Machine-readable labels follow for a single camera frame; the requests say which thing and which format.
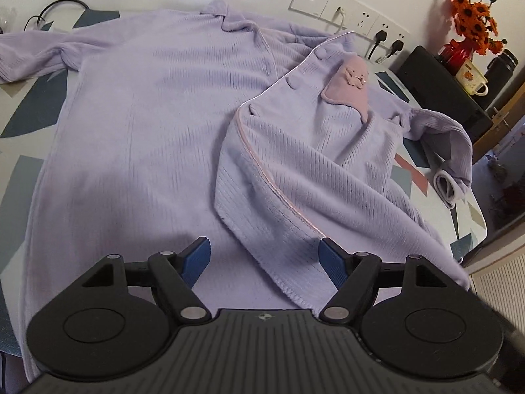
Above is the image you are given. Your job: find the red vase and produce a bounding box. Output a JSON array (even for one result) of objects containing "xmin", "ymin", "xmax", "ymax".
[{"xmin": 437, "ymin": 39, "xmax": 476, "ymax": 77}]

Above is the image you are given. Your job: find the black box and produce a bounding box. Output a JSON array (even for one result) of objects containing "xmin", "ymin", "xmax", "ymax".
[{"xmin": 396, "ymin": 45, "xmax": 495, "ymax": 144}]

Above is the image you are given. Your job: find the wooden door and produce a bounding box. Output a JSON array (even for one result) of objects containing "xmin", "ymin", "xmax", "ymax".
[{"xmin": 472, "ymin": 86, "xmax": 525, "ymax": 169}]

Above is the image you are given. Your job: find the lavender pajama top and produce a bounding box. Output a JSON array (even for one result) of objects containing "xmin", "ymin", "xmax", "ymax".
[{"xmin": 0, "ymin": 0, "xmax": 474, "ymax": 382}]

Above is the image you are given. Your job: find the black looped cable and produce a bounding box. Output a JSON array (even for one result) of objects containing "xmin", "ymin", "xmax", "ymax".
[{"xmin": 22, "ymin": 0, "xmax": 91, "ymax": 31}]

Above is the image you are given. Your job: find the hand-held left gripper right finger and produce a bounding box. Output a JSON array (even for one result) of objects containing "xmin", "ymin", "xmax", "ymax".
[{"xmin": 318, "ymin": 237, "xmax": 444, "ymax": 325}]

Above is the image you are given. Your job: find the white wall socket panel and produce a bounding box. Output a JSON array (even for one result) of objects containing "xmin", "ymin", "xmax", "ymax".
[{"xmin": 288, "ymin": 0, "xmax": 411, "ymax": 50}]

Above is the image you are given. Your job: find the orange flower bouquet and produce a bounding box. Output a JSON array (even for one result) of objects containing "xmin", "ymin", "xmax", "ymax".
[{"xmin": 447, "ymin": 0, "xmax": 508, "ymax": 56}]

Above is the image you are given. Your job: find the white radiator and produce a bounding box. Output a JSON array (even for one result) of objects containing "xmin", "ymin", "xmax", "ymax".
[{"xmin": 468, "ymin": 252, "xmax": 525, "ymax": 325}]

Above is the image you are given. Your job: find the black bottle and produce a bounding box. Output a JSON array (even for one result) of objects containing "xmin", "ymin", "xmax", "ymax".
[{"xmin": 484, "ymin": 48, "xmax": 519, "ymax": 87}]

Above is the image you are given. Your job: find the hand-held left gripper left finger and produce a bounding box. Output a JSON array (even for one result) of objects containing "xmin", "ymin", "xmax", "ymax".
[{"xmin": 82, "ymin": 236, "xmax": 212, "ymax": 325}]

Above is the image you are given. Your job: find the black power plug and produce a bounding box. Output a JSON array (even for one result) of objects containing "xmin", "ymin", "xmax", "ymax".
[
  {"xmin": 367, "ymin": 29, "xmax": 389, "ymax": 60},
  {"xmin": 379, "ymin": 39, "xmax": 407, "ymax": 65}
]

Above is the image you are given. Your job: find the white mug with orange print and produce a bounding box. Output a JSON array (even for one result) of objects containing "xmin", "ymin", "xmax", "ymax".
[{"xmin": 455, "ymin": 59, "xmax": 490, "ymax": 96}]

